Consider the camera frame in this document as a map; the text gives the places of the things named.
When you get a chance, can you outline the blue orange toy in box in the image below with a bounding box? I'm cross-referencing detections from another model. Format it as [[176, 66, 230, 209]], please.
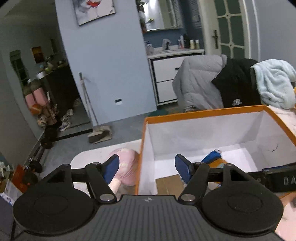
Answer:
[[201, 149, 227, 188]]

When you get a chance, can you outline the brown cardboard piece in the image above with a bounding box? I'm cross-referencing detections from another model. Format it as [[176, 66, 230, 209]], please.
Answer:
[[156, 174, 185, 198]]

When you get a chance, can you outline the black jacket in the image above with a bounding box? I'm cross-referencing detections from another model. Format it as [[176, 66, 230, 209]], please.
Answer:
[[211, 59, 261, 108]]

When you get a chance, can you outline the light blue fleece blanket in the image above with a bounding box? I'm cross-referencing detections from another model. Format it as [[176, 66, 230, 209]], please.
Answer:
[[250, 59, 295, 109]]

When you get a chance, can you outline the orange cardboard box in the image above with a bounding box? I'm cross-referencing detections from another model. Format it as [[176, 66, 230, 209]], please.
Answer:
[[135, 105, 295, 195]]

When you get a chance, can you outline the white drawer cabinet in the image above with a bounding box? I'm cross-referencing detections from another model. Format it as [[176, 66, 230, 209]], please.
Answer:
[[147, 49, 205, 106]]

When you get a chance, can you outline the wall mirror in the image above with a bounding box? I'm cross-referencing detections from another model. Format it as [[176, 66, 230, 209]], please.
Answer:
[[136, 0, 183, 32]]

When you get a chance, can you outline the dark sideboard cabinet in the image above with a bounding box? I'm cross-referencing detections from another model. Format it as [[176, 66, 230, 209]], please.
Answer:
[[32, 65, 80, 121]]

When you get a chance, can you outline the grey quilted jacket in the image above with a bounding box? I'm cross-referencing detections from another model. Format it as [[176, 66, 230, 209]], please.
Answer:
[[173, 55, 227, 112]]

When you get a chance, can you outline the wine glass painting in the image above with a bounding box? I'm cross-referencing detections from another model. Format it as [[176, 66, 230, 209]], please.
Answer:
[[72, 0, 116, 26]]

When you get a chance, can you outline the white glass-panel door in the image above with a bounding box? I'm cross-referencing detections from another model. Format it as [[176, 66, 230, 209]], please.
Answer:
[[198, 0, 251, 58]]

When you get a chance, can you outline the broom with dustpan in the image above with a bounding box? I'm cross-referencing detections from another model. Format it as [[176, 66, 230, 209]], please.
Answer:
[[78, 72, 113, 144]]

